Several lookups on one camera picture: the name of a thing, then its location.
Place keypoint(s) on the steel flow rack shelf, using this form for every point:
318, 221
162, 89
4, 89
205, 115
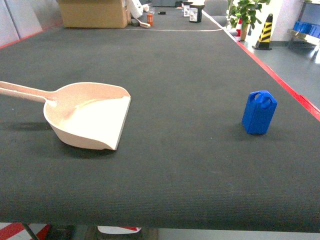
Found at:
306, 29

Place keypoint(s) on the orange can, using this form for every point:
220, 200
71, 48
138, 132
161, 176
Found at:
150, 19

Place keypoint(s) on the beige plastic dustpan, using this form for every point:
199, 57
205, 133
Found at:
86, 115

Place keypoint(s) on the wooden handled brush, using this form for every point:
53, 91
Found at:
143, 24

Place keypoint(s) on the yellow black traffic cone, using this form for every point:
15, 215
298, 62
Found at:
263, 42

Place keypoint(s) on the red metal table frame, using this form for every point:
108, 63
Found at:
306, 103

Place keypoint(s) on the dark green table mat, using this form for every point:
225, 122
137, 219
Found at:
184, 159

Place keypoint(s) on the red white traffic cone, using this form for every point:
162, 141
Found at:
238, 30

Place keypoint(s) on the black white box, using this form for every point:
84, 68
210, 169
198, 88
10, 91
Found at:
195, 15
186, 10

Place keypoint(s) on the large cardboard box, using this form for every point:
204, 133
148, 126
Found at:
110, 14

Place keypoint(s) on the blue plastic part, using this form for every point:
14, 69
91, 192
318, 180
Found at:
258, 113

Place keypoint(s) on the potted green plant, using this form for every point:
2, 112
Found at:
247, 11

